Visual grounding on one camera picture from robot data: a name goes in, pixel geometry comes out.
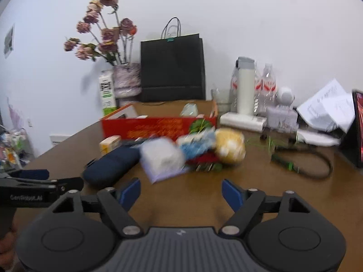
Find white plastic jug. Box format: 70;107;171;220
140;138;186;180

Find wall poster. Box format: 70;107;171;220
3;24;15;59

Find small yellow white box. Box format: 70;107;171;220
99;136;122;156

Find red green packet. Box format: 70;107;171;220
187;152;224;173

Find navy zip pouch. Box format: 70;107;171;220
83;146;141;189

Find red cardboard box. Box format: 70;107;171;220
101;100;219;141

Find white green milk carton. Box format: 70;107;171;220
98;69;117;117

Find purple cloth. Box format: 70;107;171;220
147;167;191;184

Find pale green wrapped item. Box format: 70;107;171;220
181;103;199;117

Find black paper bag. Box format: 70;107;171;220
140;17;206;102

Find dried flower bouquet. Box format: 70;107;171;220
64;0;138;66

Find colourful toy pile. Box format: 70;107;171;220
0;125;32;174

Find grey patterned box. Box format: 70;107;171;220
266;106;298;130

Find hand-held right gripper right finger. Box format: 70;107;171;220
220;179;311;238

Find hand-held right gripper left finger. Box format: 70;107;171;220
51;178;144;238

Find dark tablet screen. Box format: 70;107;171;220
339;90;363;168

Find person's left hand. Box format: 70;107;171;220
0;229;16;271

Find white thermos bottle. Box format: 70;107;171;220
236;57;256;116

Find white rolled tissue pack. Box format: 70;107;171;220
220;112;267;133

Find white flat plastic object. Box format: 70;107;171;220
296;130;341;147

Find white paper sheets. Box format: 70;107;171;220
296;79;356;133

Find clear plastic water bottle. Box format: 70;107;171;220
254;68;263;116
230;65;239;112
259;63;277;114

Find white astronaut figure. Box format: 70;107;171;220
276;86;296;109

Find purple ceramic vase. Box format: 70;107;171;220
112;63;142;100

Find black cable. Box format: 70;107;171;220
271;143;333;180

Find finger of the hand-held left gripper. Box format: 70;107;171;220
5;169;50;181
42;177;84;194

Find yellow fluffy sponge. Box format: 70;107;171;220
214;128;246;165

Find blue white packet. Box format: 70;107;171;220
177;132;217;162

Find wooden desk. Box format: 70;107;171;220
11;99;363;272

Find clear glass cup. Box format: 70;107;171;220
211;88;233;114

